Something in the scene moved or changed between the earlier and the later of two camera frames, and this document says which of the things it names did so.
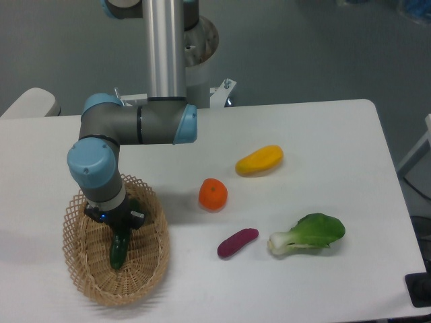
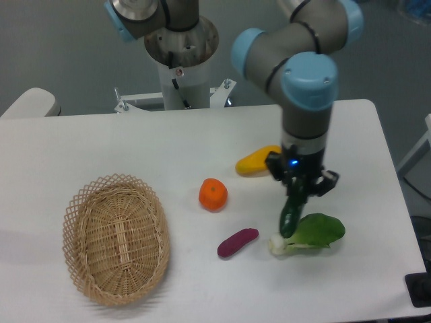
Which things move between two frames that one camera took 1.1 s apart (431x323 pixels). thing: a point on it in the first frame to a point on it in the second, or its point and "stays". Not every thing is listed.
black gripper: [119, 219] to [291, 163]
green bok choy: [312, 231] stays
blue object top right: [419, 8] stays
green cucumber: [119, 249] to [292, 208]
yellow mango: [259, 161] stays
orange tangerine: [213, 194] stays
